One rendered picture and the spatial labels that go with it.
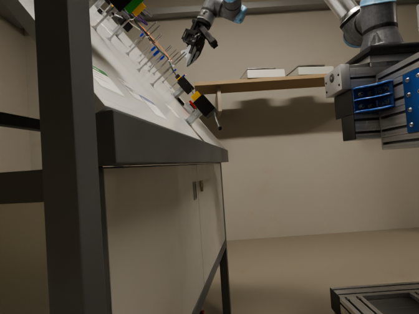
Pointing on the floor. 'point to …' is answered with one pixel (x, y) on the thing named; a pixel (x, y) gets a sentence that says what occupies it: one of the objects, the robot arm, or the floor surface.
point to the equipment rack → (69, 157)
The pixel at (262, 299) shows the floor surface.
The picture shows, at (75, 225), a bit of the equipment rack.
